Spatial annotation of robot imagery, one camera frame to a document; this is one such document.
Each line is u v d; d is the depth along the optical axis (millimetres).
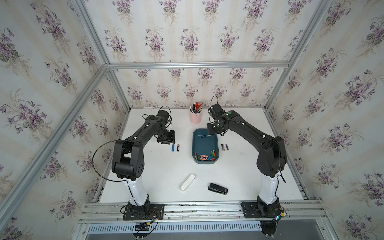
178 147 959
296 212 736
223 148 974
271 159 492
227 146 980
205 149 954
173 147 962
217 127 746
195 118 1051
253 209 721
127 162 480
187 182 800
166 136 789
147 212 653
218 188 783
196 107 1073
